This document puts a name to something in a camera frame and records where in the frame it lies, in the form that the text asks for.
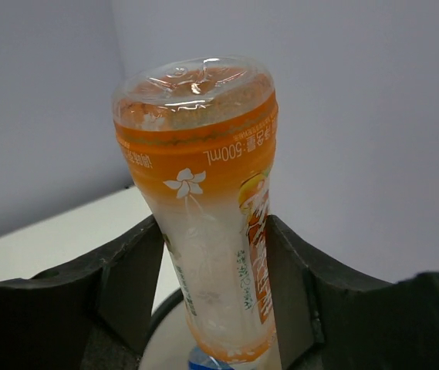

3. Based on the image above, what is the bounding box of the orange and white labelled bottle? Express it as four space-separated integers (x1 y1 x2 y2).
112 56 279 369

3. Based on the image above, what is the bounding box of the white bin with black rim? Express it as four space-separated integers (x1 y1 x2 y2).
136 287 282 370

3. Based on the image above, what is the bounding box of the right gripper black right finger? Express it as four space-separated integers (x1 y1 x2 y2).
265 215 439 369

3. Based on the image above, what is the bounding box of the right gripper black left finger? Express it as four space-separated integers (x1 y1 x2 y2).
0 217 164 369

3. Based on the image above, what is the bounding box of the clear bottle blue label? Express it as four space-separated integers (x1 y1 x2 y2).
187 346 231 370

